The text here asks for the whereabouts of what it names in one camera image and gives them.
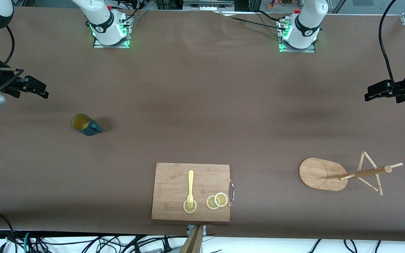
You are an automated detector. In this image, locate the bamboo cutting board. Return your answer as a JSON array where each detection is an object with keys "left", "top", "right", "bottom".
[{"left": 151, "top": 162, "right": 231, "bottom": 222}]

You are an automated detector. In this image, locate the wooden mug rack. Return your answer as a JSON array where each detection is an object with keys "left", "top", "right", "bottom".
[{"left": 298, "top": 151, "right": 404, "bottom": 196}]

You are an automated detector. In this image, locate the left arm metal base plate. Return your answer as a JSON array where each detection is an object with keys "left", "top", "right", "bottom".
[{"left": 276, "top": 19, "right": 316, "bottom": 53}]

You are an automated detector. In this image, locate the black cable to base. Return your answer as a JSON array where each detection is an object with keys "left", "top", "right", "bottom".
[{"left": 224, "top": 11, "right": 289, "bottom": 32}]

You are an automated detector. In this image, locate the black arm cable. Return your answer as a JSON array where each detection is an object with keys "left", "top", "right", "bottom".
[
  {"left": 378, "top": 0, "right": 399, "bottom": 85},
  {"left": 2, "top": 25, "right": 15, "bottom": 65}
]

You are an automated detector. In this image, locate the grey power strip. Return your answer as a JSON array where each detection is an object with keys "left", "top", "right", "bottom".
[{"left": 183, "top": 0, "right": 234, "bottom": 11}]

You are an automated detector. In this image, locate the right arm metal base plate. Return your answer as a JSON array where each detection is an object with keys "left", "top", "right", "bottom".
[{"left": 94, "top": 16, "right": 133, "bottom": 48}]

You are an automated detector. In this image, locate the yellow plastic fork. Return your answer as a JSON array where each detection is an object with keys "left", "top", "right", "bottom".
[{"left": 186, "top": 170, "right": 194, "bottom": 210}]

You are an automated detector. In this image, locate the lemon slice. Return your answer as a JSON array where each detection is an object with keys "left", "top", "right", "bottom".
[
  {"left": 206, "top": 195, "right": 220, "bottom": 210},
  {"left": 183, "top": 199, "right": 197, "bottom": 214},
  {"left": 214, "top": 192, "right": 228, "bottom": 207}
]

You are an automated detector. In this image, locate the teal ribbed mug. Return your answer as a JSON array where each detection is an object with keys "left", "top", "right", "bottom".
[{"left": 71, "top": 113, "right": 103, "bottom": 136}]

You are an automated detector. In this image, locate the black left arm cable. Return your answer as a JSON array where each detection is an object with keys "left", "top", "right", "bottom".
[{"left": 378, "top": 0, "right": 399, "bottom": 85}]

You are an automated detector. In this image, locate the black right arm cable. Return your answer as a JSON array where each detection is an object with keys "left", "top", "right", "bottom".
[{"left": 2, "top": 25, "right": 15, "bottom": 65}]

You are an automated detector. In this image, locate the brown table cloth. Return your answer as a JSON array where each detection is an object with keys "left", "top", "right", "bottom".
[{"left": 0, "top": 6, "right": 405, "bottom": 243}]

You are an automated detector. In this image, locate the wooden post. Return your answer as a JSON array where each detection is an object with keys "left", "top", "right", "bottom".
[{"left": 180, "top": 225, "right": 205, "bottom": 253}]

